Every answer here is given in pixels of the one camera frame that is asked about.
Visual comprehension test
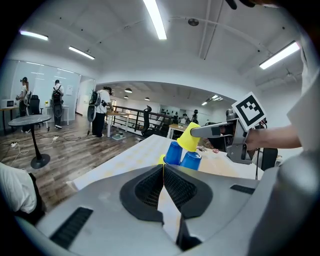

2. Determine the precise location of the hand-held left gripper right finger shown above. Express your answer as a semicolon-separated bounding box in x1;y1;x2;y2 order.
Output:
163;164;261;256

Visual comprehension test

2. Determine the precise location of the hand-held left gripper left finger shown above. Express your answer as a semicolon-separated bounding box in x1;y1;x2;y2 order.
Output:
37;164;181;256

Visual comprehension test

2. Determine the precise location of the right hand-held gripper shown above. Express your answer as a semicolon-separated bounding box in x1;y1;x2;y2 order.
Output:
190;91;267;165

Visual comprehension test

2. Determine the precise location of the blue paper cup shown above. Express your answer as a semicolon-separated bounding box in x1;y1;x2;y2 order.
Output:
163;141;183;166
179;151;203;171

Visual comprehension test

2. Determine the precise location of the person's right forearm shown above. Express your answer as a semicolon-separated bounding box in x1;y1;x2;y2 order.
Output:
258;124;303;150

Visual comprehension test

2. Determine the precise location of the person's right hand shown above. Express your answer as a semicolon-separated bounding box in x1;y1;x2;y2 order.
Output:
246;129;262;152

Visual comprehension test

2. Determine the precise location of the black office chair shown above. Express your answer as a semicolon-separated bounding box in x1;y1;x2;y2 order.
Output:
27;94;44;116
140;104;163;139
255;147;279;173

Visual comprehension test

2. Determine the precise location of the black metal railing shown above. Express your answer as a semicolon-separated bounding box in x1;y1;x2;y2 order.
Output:
112;104;176;133

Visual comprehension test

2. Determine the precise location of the wooden top white desk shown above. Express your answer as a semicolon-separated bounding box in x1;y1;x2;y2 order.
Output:
106;111;131;139

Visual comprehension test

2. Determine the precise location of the person's grey sweatshirt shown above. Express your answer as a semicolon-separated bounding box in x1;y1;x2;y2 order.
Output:
286;34;320;153

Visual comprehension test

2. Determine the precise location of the long ceiling light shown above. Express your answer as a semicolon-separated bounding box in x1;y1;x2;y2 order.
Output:
258;40;301;71
142;0;168;41
19;29;50;42
68;45;96;61

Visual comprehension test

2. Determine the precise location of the round black marble table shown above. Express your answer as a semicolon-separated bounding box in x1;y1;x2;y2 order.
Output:
8;114;53;170

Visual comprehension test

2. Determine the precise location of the white microwave oven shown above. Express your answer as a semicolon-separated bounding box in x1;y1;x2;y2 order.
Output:
0;98;16;109

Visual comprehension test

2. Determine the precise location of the black head-worn camera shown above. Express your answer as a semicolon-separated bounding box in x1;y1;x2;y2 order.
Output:
224;0;256;11

